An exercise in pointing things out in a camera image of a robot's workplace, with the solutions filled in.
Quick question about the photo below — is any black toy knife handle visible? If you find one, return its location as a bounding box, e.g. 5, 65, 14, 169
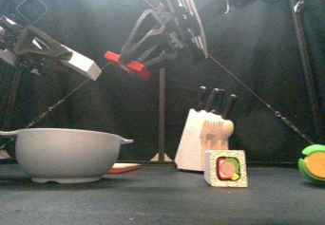
205, 87, 220, 113
196, 85, 209, 113
221, 93, 239, 121
213, 89, 228, 115

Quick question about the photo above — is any green and orange round toy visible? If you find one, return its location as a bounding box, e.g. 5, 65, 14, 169
297, 143, 325, 186

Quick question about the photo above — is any vertical frame post with foot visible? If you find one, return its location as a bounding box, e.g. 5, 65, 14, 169
150, 66, 174, 163

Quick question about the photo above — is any black metal frame upright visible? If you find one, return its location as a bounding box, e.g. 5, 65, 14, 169
288, 0, 325, 141

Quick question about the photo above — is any grey bowl with handles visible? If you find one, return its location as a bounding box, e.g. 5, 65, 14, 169
0, 127, 136, 184

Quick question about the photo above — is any white toy knife block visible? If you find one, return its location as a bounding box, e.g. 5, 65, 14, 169
174, 108, 236, 173

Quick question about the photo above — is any orange and white toy slice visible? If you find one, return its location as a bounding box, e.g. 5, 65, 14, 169
108, 162, 142, 175

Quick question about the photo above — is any square toy sushi roll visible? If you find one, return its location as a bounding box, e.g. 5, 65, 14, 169
204, 149, 251, 189

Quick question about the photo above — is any thin diagonal brace rod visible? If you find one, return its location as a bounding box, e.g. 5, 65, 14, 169
25, 62, 113, 130
206, 53, 316, 146

